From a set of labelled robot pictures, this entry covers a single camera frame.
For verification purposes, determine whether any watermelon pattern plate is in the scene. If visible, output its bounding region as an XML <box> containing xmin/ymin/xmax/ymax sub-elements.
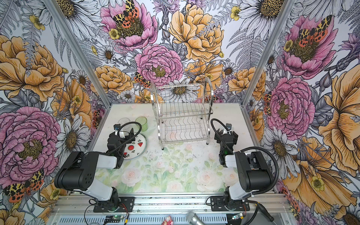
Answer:
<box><xmin>123</xmin><ymin>134</ymin><xmax>147</xmax><ymax>160</ymax></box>

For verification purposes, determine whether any clear glass cup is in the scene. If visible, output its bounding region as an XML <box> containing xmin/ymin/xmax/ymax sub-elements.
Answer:
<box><xmin>118</xmin><ymin>118</ymin><xmax>132</xmax><ymax>131</ymax></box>

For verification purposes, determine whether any green tinted glass cup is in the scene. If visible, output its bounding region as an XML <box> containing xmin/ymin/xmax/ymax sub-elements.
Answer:
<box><xmin>136</xmin><ymin>116</ymin><xmax>148</xmax><ymax>132</ymax></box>

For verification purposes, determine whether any chrome two-tier dish rack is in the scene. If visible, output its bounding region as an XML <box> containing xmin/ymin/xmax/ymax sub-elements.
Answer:
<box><xmin>150</xmin><ymin>77</ymin><xmax>214</xmax><ymax>149</ymax></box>

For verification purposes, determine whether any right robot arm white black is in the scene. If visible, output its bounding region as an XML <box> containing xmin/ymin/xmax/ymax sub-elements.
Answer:
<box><xmin>214</xmin><ymin>129</ymin><xmax>276</xmax><ymax>211</ymax></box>

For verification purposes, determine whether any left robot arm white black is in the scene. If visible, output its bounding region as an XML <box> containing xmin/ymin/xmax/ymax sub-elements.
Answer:
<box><xmin>54</xmin><ymin>129</ymin><xmax>136</xmax><ymax>212</ymax></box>

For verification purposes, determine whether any green circuit board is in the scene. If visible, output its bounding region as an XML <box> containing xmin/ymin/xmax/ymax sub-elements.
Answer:
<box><xmin>104</xmin><ymin>215</ymin><xmax>123</xmax><ymax>223</ymax></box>

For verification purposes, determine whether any silver microphone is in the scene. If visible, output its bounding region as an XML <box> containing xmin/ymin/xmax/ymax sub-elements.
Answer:
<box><xmin>186</xmin><ymin>211</ymin><xmax>205</xmax><ymax>225</ymax></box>

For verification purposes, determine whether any small red pink figure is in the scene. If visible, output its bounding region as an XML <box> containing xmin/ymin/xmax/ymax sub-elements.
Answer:
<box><xmin>161</xmin><ymin>216</ymin><xmax>173</xmax><ymax>225</ymax></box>

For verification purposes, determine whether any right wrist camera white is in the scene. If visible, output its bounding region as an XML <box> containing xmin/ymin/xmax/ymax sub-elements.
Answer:
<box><xmin>223</xmin><ymin>123</ymin><xmax>233</xmax><ymax>134</ymax></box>

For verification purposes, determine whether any right black corrugated cable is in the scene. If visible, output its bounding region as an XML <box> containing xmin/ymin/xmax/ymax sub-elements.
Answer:
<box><xmin>210</xmin><ymin>118</ymin><xmax>279</xmax><ymax>195</ymax></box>

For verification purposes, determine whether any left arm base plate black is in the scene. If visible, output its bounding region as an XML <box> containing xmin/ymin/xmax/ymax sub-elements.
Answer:
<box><xmin>93</xmin><ymin>197</ymin><xmax>135</xmax><ymax>213</ymax></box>

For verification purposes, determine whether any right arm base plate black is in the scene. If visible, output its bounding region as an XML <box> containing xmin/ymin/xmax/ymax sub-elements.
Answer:
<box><xmin>209</xmin><ymin>196</ymin><xmax>250</xmax><ymax>212</ymax></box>

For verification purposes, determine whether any black handled screwdriver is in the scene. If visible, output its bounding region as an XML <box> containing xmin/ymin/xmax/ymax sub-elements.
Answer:
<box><xmin>256</xmin><ymin>203</ymin><xmax>274</xmax><ymax>222</ymax></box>

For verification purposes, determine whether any aluminium frame rail front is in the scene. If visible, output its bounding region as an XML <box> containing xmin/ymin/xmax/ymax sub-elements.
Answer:
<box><xmin>51</xmin><ymin>192</ymin><xmax>290</xmax><ymax>216</ymax></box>

